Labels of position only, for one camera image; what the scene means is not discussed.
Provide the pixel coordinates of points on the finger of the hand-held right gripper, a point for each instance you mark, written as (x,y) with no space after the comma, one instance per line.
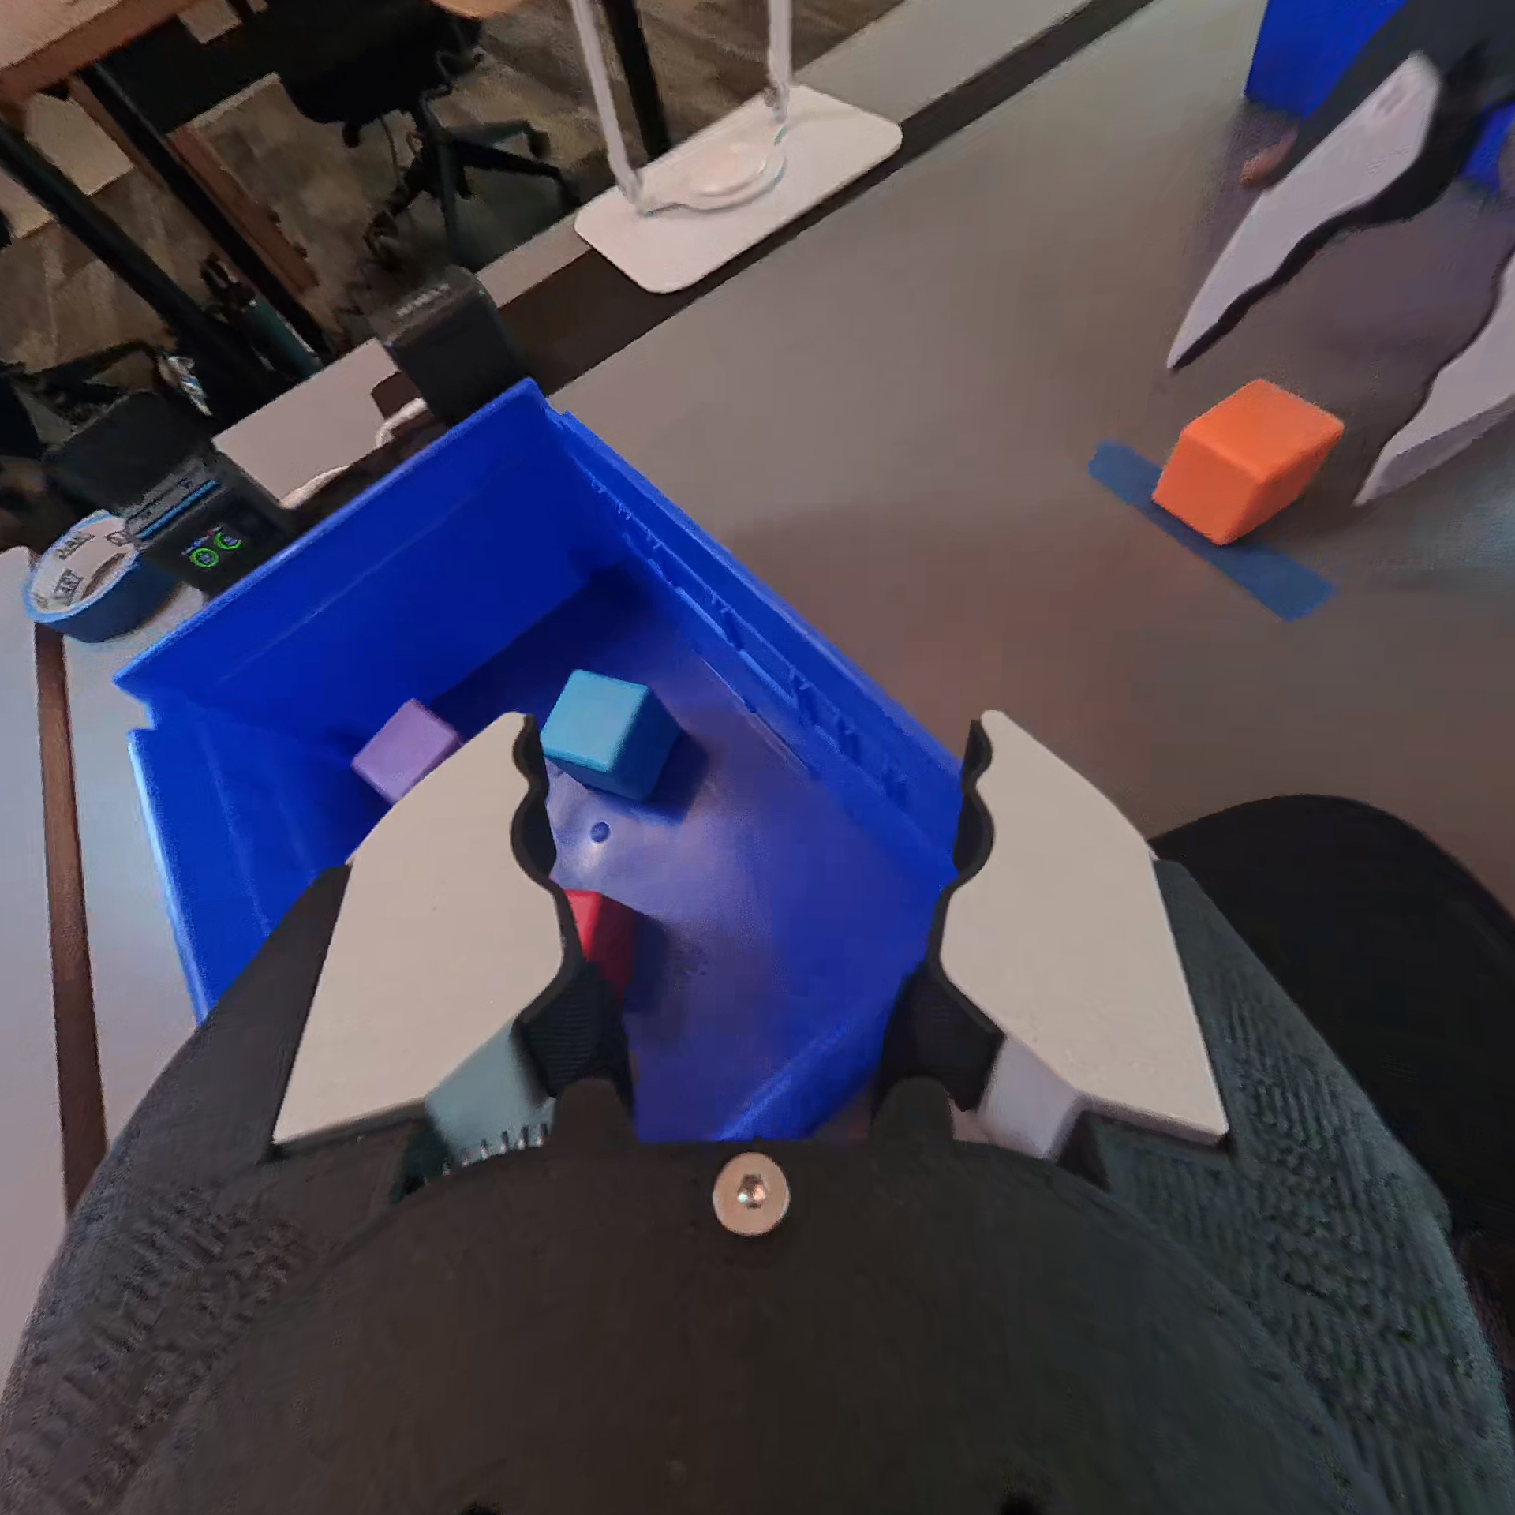
(1328,190)
(1464,415)

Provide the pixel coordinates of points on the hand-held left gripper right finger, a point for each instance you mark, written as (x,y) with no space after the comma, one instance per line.
(1074,960)

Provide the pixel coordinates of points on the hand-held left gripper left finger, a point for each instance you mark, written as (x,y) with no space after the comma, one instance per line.
(411,949)

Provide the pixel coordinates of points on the blue plastic bin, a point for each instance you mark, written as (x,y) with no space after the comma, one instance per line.
(1314,51)
(290,639)

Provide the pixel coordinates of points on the red foam cube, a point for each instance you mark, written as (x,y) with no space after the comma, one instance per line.
(610,945)

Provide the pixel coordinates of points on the purple foam cube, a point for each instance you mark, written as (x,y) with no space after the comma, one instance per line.
(406,753)

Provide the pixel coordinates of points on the orange foam cube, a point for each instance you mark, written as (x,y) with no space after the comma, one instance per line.
(1247,461)

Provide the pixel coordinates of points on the teal foam cube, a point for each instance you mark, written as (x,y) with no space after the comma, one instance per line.
(608,732)

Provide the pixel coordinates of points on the blue tape strip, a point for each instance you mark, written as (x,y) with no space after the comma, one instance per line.
(1290,578)

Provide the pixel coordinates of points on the black textured armrest pad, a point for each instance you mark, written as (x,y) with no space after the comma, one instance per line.
(1397,949)

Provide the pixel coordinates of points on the blue tape roll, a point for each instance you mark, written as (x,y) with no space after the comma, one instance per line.
(90,578)

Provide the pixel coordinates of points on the white stand base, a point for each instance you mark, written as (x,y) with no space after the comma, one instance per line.
(755,198)

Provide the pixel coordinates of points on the black swivel chair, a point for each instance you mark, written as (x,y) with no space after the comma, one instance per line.
(406,70)

